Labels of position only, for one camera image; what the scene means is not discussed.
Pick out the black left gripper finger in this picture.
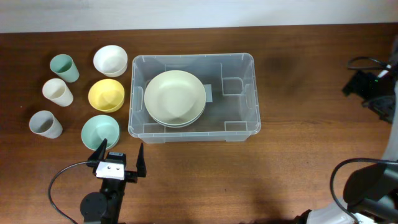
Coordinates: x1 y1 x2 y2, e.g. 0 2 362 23
88 138 108 162
136 143 147 177

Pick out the grey plastic cup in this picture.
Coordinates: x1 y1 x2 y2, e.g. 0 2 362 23
29 110 63 139

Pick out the mint green small bowl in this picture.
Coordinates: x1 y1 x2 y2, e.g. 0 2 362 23
81 115 120 151

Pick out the white small bowl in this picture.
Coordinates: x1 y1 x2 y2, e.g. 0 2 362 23
93 45 128 78

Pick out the clear plastic storage bin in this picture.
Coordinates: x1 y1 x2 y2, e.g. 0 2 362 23
128 53 261 144

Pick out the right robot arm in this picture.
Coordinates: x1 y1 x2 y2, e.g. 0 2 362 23
293 44 397 224

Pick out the yellow small bowl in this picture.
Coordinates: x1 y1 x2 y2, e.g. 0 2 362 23
88 78 125 113

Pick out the cream plastic cup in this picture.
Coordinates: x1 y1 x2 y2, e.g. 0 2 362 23
42 78 73 107

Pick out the beige plate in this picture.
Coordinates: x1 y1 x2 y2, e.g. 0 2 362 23
144 70 206 124

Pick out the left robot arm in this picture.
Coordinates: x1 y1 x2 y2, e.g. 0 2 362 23
80 139 147 223

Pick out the cream plate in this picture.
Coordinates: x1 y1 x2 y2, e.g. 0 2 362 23
149 108 205 128

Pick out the green plastic cup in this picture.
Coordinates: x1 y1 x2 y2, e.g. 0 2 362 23
50 54 80 83

